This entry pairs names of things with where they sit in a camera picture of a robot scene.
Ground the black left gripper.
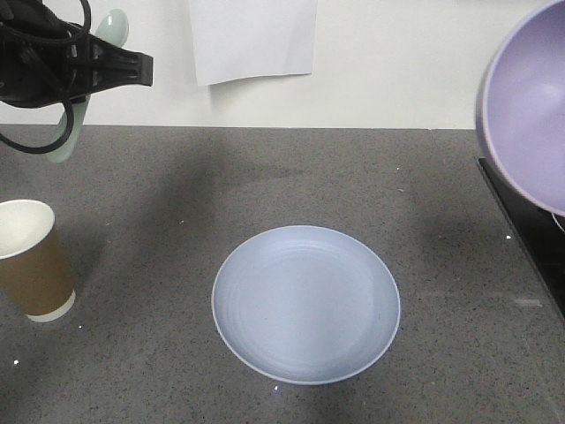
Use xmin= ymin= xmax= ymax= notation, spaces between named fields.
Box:
xmin=1 ymin=1 xmax=154 ymax=107

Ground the mint green plastic spoon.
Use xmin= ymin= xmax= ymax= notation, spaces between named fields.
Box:
xmin=46 ymin=9 xmax=129 ymax=163

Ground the brown paper cup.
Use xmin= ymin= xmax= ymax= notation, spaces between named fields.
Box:
xmin=1 ymin=199 xmax=76 ymax=322

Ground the purple plastic bowl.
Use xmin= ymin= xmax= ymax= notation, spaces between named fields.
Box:
xmin=475 ymin=1 xmax=564 ymax=216

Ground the light blue round plate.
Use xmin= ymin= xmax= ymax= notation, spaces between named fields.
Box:
xmin=211 ymin=225 xmax=401 ymax=385

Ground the white paper sheet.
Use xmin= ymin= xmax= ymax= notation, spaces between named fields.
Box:
xmin=189 ymin=0 xmax=318 ymax=86

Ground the black gas stove top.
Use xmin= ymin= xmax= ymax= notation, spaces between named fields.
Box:
xmin=478 ymin=158 xmax=564 ymax=314

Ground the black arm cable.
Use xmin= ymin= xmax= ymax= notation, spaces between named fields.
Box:
xmin=0 ymin=0 xmax=92 ymax=155

